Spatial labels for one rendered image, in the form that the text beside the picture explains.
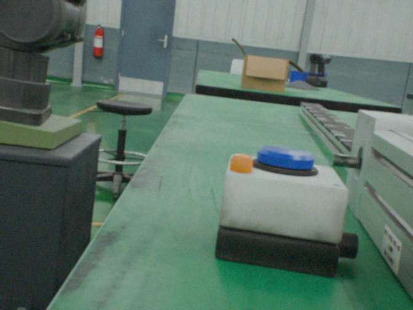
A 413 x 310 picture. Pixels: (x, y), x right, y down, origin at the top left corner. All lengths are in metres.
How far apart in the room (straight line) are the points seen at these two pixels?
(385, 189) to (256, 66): 2.27
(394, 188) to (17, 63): 0.48
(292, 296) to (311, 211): 0.06
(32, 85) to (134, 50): 10.85
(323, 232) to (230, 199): 0.06
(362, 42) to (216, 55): 2.75
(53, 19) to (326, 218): 0.44
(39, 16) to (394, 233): 0.47
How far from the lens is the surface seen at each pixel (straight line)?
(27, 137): 0.73
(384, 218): 0.47
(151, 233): 0.44
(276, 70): 2.73
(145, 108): 3.65
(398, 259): 0.42
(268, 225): 0.39
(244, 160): 0.39
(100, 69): 11.74
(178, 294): 0.34
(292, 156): 0.40
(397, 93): 12.10
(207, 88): 2.61
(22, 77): 0.77
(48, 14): 0.73
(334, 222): 0.39
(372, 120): 0.56
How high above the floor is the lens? 0.91
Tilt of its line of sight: 10 degrees down
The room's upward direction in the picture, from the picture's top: 7 degrees clockwise
